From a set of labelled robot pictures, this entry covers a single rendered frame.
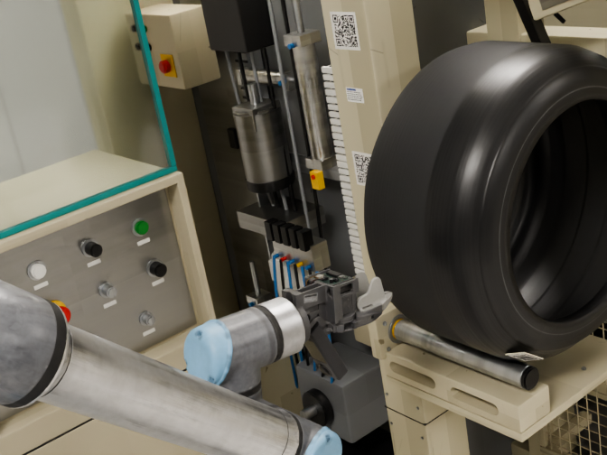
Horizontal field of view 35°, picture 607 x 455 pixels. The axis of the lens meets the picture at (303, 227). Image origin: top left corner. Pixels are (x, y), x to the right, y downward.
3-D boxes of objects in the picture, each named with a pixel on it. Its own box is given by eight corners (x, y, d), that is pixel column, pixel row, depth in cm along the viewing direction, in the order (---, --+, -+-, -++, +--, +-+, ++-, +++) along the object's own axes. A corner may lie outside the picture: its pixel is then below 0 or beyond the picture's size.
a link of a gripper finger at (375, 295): (402, 271, 157) (359, 286, 152) (404, 304, 159) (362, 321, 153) (388, 266, 159) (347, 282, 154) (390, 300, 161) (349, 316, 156)
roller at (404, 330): (403, 313, 202) (406, 332, 204) (387, 323, 199) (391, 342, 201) (538, 362, 175) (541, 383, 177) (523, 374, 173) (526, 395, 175)
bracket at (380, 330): (372, 357, 202) (365, 315, 198) (496, 283, 224) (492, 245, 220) (383, 361, 199) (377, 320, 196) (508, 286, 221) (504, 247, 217)
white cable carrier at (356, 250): (354, 273, 218) (320, 67, 200) (370, 264, 220) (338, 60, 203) (368, 277, 214) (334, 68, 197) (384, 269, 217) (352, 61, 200)
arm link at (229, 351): (181, 381, 143) (175, 320, 140) (249, 354, 151) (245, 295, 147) (216, 404, 136) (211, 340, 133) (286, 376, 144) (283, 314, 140)
